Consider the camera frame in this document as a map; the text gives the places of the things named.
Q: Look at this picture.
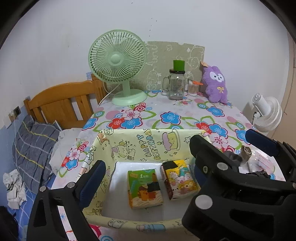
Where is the purple plush bunny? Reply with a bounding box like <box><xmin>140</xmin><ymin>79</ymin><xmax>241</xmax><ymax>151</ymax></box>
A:
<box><xmin>201</xmin><ymin>62</ymin><xmax>228</xmax><ymax>104</ymax></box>

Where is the green desk fan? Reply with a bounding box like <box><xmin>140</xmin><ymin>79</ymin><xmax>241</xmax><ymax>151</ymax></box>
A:
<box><xmin>88</xmin><ymin>30</ymin><xmax>147</xmax><ymax>106</ymax></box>

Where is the clear plastic pink package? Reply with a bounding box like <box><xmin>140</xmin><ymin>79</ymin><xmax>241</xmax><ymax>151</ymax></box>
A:
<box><xmin>247</xmin><ymin>151</ymin><xmax>275</xmax><ymax>175</ymax></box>

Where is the white standing fan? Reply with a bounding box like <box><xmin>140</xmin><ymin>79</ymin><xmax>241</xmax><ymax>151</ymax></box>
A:
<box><xmin>252</xmin><ymin>93</ymin><xmax>282</xmax><ymax>133</ymax></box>

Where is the yellow cartoon tissue pack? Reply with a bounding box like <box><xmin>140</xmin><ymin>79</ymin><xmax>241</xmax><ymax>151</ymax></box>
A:
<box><xmin>161</xmin><ymin>160</ymin><xmax>200</xmax><ymax>200</ymax></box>

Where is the green cylindrical cap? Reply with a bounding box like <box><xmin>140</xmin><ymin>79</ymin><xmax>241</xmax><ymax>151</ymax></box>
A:
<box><xmin>173</xmin><ymin>60</ymin><xmax>185</xmax><ymax>71</ymax></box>

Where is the wooden bed headboard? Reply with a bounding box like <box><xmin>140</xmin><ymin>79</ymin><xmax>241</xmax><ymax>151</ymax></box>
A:
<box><xmin>23</xmin><ymin>74</ymin><xmax>107</xmax><ymax>129</ymax></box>

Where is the grey plaid pillow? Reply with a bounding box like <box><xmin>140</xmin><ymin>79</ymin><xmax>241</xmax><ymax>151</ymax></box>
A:
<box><xmin>12</xmin><ymin>115</ymin><xmax>61</xmax><ymax>194</ymax></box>

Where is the wall power socket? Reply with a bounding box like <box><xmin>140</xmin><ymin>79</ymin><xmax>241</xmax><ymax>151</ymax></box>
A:
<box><xmin>13</xmin><ymin>106</ymin><xmax>21</xmax><ymax>118</ymax></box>

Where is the grey rolled sock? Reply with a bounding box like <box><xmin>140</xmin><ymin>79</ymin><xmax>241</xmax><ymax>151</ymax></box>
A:
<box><xmin>224</xmin><ymin>146</ymin><xmax>252</xmax><ymax>167</ymax></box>

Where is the crumpled white cloth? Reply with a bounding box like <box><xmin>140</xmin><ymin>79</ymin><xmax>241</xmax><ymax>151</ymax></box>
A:
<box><xmin>3</xmin><ymin>169</ymin><xmax>27</xmax><ymax>210</ymax></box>

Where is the glass mason jar mug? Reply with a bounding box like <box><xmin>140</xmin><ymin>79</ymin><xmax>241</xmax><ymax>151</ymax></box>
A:
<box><xmin>162</xmin><ymin>69</ymin><xmax>186</xmax><ymax>100</ymax></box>

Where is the yellow birthday storage box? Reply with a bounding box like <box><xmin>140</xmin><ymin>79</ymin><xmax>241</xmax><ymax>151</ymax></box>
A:
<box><xmin>79</xmin><ymin>129</ymin><xmax>209</xmax><ymax>233</ymax></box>

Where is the green patterned cardboard panel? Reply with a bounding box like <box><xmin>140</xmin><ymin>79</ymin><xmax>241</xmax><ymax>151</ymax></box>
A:
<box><xmin>131</xmin><ymin>41</ymin><xmax>205</xmax><ymax>90</ymax></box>

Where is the black plastic bag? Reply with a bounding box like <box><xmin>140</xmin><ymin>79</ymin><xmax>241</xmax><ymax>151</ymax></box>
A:
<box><xmin>247</xmin><ymin>170</ymin><xmax>271</xmax><ymax>179</ymax></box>

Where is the cotton swab jar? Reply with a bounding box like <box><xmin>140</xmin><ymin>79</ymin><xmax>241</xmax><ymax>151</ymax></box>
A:
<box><xmin>187</xmin><ymin>78</ymin><xmax>203</xmax><ymax>96</ymax></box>

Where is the floral tablecloth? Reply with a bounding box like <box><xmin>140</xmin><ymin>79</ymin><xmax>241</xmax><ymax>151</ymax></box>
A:
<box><xmin>51</xmin><ymin>89</ymin><xmax>286</xmax><ymax>241</ymax></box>

